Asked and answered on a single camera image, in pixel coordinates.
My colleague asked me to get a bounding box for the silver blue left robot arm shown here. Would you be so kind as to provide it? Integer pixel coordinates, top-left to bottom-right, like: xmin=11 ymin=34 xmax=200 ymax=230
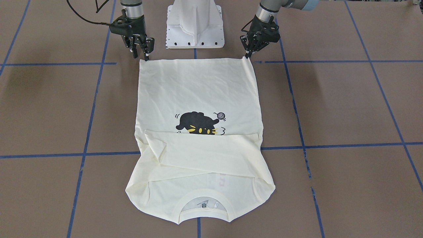
xmin=240 ymin=0 xmax=319 ymax=58

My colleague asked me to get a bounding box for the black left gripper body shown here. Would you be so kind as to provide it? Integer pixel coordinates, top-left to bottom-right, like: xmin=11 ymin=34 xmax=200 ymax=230
xmin=240 ymin=15 xmax=281 ymax=50

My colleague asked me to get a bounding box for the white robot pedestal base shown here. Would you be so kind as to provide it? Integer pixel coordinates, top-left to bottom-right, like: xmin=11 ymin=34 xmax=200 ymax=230
xmin=165 ymin=0 xmax=225 ymax=49

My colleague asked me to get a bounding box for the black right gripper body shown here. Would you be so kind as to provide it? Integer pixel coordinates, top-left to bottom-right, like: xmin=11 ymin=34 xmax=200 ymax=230
xmin=110 ymin=15 xmax=155 ymax=53

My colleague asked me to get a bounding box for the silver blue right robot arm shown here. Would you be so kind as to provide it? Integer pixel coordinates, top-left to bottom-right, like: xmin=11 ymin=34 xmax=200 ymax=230
xmin=109 ymin=0 xmax=155 ymax=61

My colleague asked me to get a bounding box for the cream long-sleeve cat shirt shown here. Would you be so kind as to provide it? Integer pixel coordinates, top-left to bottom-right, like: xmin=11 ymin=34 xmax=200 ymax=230
xmin=125 ymin=57 xmax=275 ymax=224

